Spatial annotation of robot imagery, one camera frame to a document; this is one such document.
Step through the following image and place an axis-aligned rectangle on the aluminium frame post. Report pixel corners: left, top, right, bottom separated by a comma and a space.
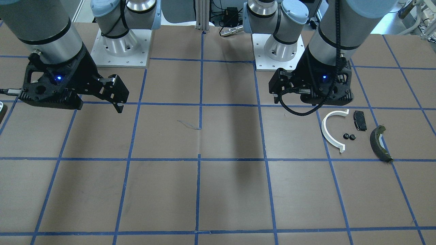
194, 0, 211, 32

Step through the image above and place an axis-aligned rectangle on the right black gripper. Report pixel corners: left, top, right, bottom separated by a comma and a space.
18, 45, 129, 113

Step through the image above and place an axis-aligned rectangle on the white curved plastic clamp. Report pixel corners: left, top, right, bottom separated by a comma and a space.
321, 109, 350, 153

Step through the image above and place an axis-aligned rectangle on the small black brake pad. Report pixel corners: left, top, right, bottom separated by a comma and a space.
353, 110, 367, 131

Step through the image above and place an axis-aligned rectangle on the silver cylindrical tool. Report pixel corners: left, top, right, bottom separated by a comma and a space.
219, 25, 244, 37

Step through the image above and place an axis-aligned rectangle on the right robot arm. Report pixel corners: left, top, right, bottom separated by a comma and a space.
1, 0, 162, 113

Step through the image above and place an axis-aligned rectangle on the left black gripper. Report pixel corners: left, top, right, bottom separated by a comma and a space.
268, 48, 355, 106

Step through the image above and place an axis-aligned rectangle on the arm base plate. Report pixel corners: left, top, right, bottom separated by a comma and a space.
89, 29, 153, 68
252, 34, 305, 71

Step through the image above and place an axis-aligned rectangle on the black electronics box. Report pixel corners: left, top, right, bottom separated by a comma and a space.
223, 7, 239, 23

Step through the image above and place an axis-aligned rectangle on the dark green brake shoe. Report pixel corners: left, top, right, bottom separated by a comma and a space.
370, 125, 393, 163

